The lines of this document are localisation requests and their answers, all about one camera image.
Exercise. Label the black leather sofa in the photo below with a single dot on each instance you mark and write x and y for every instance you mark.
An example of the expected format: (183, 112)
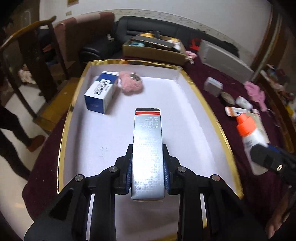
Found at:
(129, 26)

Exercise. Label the tall silver cosmetic box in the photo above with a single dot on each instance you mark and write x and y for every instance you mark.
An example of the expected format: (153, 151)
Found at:
(147, 156)

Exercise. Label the orange white toothpaste box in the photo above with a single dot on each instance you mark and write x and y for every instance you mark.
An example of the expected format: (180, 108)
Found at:
(235, 112)

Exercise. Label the white gold-rimmed tray box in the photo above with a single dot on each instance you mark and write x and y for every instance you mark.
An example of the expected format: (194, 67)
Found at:
(169, 103)

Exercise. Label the pink cloth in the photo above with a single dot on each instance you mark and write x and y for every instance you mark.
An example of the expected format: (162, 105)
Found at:
(256, 94)

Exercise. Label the wooden chair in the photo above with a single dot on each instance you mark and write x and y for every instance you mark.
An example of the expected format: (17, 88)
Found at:
(56, 85)

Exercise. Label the maroon pink armchair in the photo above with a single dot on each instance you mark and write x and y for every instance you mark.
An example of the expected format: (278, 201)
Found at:
(85, 37)

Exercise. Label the small grey white box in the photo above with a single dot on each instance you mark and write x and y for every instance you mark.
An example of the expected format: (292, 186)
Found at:
(213, 86)

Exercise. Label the white bottle orange cap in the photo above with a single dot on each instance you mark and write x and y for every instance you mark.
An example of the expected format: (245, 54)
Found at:
(250, 134)

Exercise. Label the grey shoe box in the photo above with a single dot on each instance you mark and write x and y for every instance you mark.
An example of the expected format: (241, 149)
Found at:
(227, 63)

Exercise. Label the pink white bead ornament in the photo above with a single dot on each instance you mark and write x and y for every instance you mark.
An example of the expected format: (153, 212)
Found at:
(190, 56)

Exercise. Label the blue white medicine box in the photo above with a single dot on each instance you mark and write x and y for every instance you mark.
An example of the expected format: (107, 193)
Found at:
(100, 93)

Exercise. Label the roll of tape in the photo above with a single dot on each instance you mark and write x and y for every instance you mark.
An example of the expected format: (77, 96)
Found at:
(227, 99)

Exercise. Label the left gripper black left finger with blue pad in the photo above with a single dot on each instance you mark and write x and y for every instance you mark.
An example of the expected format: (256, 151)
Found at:
(85, 208)

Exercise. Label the small white pill bottle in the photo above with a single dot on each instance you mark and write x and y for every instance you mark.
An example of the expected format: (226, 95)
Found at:
(243, 103)

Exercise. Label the brown cardboard box of items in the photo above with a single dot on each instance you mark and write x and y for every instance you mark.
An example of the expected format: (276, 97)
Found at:
(154, 46)

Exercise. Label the maroon velvet tablecloth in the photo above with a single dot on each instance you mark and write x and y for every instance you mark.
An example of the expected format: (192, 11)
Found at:
(262, 193)

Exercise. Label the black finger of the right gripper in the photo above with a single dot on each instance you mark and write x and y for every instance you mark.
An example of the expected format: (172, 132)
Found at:
(276, 160)

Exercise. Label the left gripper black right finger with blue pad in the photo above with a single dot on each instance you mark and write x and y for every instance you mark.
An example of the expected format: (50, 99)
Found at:
(209, 208)

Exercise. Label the pink fluffy pouch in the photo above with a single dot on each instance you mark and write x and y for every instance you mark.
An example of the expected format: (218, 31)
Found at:
(130, 82)

